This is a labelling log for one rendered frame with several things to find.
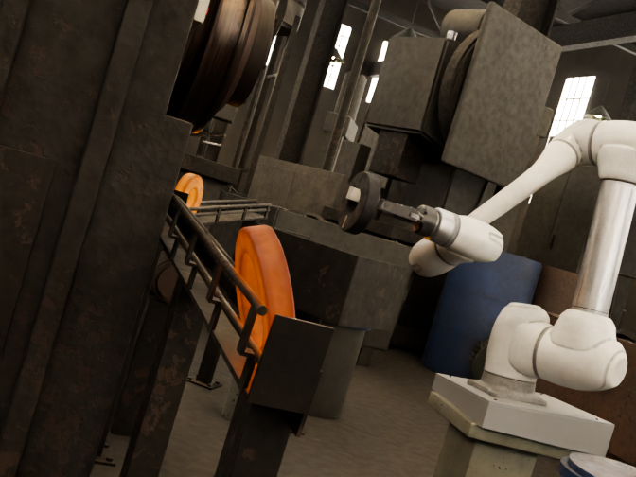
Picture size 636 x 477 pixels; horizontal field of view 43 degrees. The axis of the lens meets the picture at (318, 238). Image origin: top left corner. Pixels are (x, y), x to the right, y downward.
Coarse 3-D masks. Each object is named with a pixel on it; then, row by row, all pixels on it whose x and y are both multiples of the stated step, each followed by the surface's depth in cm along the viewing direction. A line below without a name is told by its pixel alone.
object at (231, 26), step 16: (224, 0) 180; (240, 0) 182; (224, 16) 180; (240, 16) 181; (224, 32) 180; (240, 32) 181; (224, 48) 181; (208, 64) 182; (224, 64) 182; (208, 80) 184; (224, 80) 183; (192, 96) 187; (208, 96) 187; (192, 112) 191; (208, 112) 190; (192, 128) 204
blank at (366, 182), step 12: (360, 180) 196; (372, 180) 192; (372, 192) 190; (348, 204) 199; (360, 204) 191; (372, 204) 190; (348, 216) 195; (360, 216) 190; (372, 216) 190; (348, 228) 193; (360, 228) 192
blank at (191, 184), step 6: (186, 174) 252; (192, 174) 252; (180, 180) 249; (186, 180) 249; (192, 180) 251; (198, 180) 255; (180, 186) 248; (186, 186) 248; (192, 186) 252; (198, 186) 256; (186, 192) 249; (192, 192) 257; (198, 192) 257; (192, 198) 258; (198, 198) 259; (186, 204) 252; (192, 204) 257; (198, 204) 260
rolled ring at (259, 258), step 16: (240, 240) 101; (256, 240) 95; (272, 240) 95; (240, 256) 102; (256, 256) 93; (272, 256) 93; (240, 272) 104; (256, 272) 94; (272, 272) 92; (288, 272) 93; (256, 288) 106; (272, 288) 91; (288, 288) 92; (240, 304) 106; (272, 304) 91; (288, 304) 92; (240, 320) 108; (256, 320) 105; (272, 320) 91; (256, 336) 103
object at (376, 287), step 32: (256, 224) 167; (288, 256) 161; (320, 256) 157; (352, 256) 153; (320, 288) 156; (352, 288) 153; (384, 288) 163; (320, 320) 170; (352, 320) 156; (384, 320) 167
